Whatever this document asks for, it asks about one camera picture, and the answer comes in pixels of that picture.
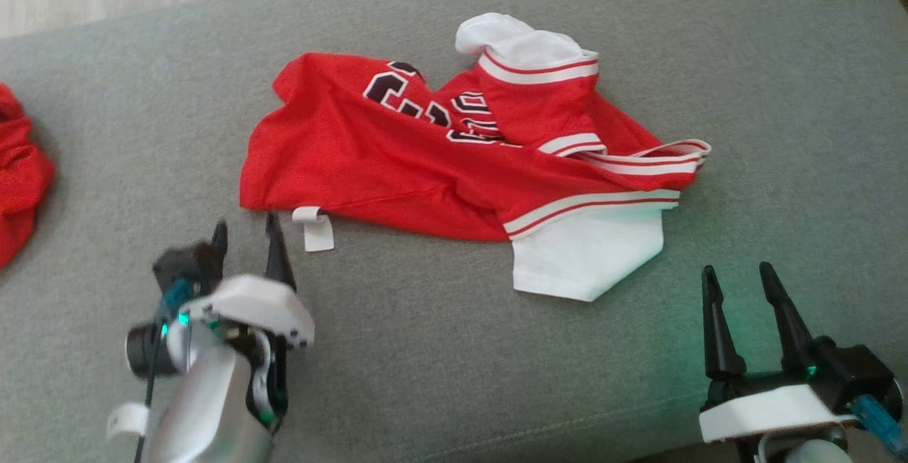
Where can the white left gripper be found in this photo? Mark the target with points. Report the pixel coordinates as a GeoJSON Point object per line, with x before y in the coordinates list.
{"type": "Point", "coordinates": [262, 307]}

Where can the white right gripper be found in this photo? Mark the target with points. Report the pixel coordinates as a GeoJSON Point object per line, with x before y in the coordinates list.
{"type": "Point", "coordinates": [766, 406]}

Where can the red jersey with white sleeves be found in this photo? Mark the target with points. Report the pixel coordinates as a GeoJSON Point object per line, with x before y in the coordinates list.
{"type": "Point", "coordinates": [397, 165]}

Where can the red shorts with white stripes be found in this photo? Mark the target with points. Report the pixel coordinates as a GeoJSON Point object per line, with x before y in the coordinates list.
{"type": "Point", "coordinates": [18, 179]}

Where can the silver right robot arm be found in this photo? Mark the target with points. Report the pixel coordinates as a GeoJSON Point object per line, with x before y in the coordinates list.
{"type": "Point", "coordinates": [809, 452]}

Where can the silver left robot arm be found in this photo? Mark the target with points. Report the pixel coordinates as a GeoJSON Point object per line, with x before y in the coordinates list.
{"type": "Point", "coordinates": [206, 406]}

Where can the grey fabric sofa seat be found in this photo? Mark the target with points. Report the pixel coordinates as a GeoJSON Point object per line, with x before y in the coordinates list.
{"type": "Point", "coordinates": [496, 349]}

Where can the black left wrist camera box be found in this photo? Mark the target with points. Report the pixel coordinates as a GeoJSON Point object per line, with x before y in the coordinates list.
{"type": "Point", "coordinates": [188, 264]}

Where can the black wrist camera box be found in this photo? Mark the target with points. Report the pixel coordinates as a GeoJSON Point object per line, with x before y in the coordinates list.
{"type": "Point", "coordinates": [858, 371]}
{"type": "Point", "coordinates": [188, 264]}

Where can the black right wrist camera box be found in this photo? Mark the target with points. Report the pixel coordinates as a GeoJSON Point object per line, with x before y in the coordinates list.
{"type": "Point", "coordinates": [858, 371]}

